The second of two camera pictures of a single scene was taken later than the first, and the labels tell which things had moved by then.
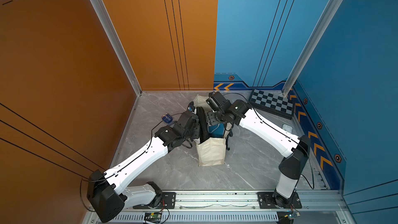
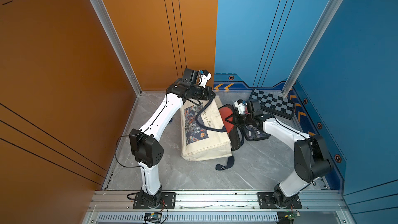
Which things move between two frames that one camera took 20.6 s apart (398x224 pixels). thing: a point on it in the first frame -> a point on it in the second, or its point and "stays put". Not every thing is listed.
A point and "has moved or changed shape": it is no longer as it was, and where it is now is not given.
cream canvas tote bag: (213, 151) has moved or changed shape
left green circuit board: (155, 217) stays put
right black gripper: (210, 118) -> (235, 119)
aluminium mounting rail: (194, 200) stays put
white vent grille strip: (249, 217) stays put
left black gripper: (196, 135) -> (207, 96)
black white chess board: (272, 102) stays put
